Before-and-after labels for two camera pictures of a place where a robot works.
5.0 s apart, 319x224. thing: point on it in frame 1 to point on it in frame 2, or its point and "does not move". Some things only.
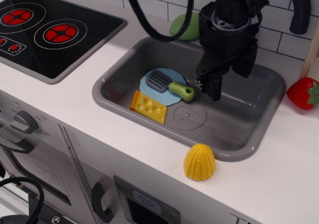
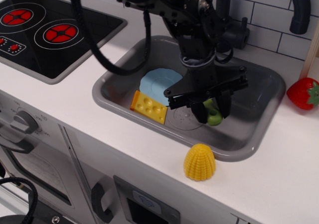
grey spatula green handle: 162,83 to 215,116
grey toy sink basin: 243,125 does not move
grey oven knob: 24,122 does not move
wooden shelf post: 312,56 does not move
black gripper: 223,49 to 201,83
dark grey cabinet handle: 97,192 does not move
